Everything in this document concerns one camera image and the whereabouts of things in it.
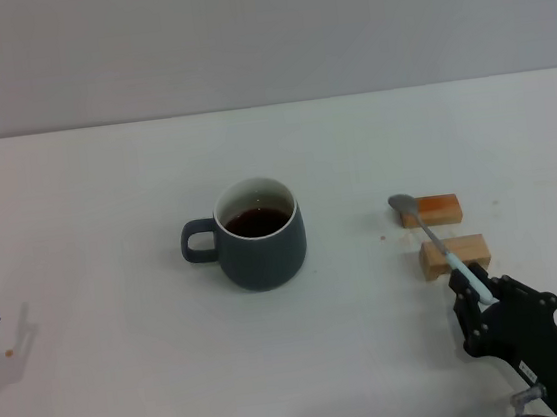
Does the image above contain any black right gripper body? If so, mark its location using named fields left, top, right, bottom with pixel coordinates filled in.
left=470, top=295, right=557, bottom=417

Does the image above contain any light blue handled spoon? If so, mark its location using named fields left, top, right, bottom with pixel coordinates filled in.
left=387, top=184, right=501, bottom=314

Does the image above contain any dark grey ceramic mug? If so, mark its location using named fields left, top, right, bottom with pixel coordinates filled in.
left=173, top=172, right=313, bottom=301

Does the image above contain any notched pale wooden block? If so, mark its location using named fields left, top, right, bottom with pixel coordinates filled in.
left=417, top=232, right=495, bottom=284

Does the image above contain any orange stained wooden block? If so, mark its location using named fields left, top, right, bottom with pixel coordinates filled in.
left=397, top=192, right=465, bottom=231

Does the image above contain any dark coffee liquid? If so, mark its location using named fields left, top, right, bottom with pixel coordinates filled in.
left=222, top=204, right=296, bottom=244

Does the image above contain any brown cable with silver connectors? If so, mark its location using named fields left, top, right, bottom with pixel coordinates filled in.
left=503, top=382, right=551, bottom=417

